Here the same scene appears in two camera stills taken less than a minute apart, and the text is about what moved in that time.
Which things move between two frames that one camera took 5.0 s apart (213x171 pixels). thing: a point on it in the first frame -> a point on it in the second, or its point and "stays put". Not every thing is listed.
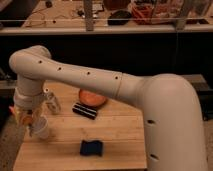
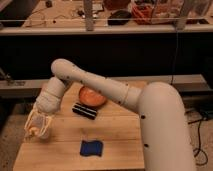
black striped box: [84, 110] stays put
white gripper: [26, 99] -> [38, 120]
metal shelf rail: [105, 29] stays put
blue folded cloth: [91, 147] stays put
